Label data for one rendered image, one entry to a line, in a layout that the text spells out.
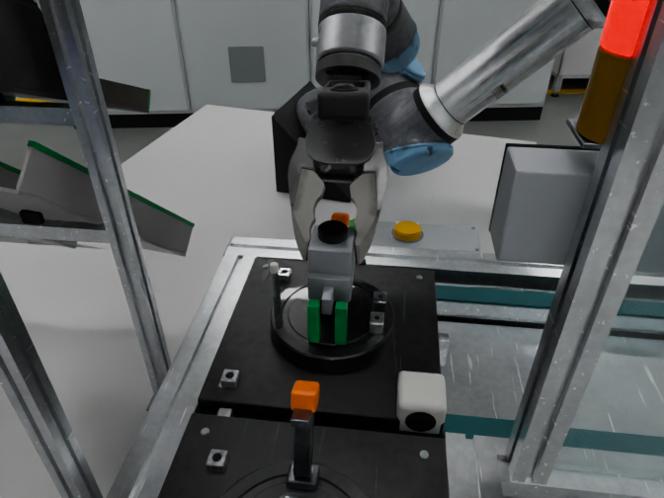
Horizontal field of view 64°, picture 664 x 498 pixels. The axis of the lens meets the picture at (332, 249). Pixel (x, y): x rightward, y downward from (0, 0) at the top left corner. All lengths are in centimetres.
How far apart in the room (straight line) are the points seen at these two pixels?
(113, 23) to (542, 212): 345
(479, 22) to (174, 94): 199
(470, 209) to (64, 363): 74
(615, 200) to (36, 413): 42
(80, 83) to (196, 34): 312
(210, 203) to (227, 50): 256
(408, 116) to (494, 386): 50
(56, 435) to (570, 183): 41
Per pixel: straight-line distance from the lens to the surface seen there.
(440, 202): 108
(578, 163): 37
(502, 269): 74
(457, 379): 64
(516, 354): 69
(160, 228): 65
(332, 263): 52
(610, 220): 34
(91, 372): 77
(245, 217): 102
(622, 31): 34
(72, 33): 47
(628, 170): 33
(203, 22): 356
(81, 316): 87
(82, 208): 54
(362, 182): 54
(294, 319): 59
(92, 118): 49
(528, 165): 36
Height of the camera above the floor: 139
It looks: 35 degrees down
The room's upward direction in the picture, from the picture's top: straight up
